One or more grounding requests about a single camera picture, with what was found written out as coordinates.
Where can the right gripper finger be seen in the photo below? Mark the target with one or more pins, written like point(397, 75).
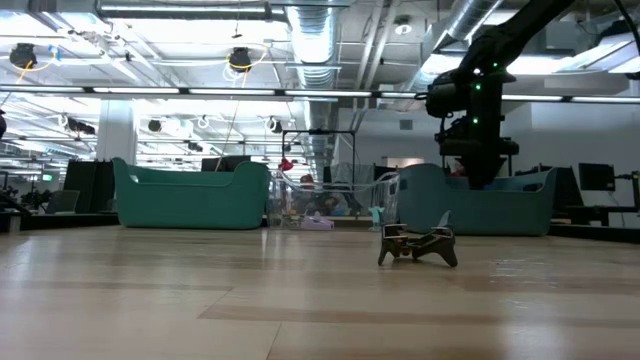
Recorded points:
point(481, 172)

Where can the black staple remover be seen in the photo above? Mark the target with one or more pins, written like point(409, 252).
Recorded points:
point(425, 245)

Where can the lavender staple remover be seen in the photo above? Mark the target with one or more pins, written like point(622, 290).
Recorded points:
point(317, 224)

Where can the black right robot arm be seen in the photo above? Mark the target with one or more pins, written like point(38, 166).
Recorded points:
point(500, 45)

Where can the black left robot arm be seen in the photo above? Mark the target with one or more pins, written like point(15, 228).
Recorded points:
point(2, 125)

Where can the dull dark teal bin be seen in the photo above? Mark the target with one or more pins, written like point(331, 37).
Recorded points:
point(500, 210)

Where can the black computer monitor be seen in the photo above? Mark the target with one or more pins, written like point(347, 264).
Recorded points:
point(597, 177)

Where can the clear plastic bin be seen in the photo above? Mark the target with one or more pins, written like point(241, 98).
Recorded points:
point(350, 192)

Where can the long ceiling light strip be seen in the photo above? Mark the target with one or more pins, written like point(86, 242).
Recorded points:
point(225, 91)

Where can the bright teal plastic bin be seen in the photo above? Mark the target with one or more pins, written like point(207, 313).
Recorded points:
point(200, 205)

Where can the black partition panel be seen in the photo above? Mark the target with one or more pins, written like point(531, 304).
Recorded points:
point(90, 185)

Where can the grey laptop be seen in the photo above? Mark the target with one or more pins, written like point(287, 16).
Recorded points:
point(62, 202)

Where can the slanted silver ventilation duct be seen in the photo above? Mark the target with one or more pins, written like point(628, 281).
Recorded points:
point(470, 17)

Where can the ribbed silver ventilation duct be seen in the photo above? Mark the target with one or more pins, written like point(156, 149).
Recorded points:
point(315, 50)

